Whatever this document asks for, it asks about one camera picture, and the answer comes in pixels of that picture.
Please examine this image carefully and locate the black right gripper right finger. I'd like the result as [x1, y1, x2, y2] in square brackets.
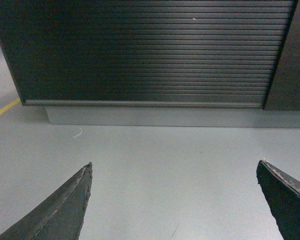
[256, 160, 300, 240]

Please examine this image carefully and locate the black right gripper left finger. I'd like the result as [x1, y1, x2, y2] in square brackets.
[0, 162, 93, 240]

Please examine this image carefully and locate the black checkout counter cabinet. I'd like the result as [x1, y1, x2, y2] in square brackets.
[0, 0, 300, 129]

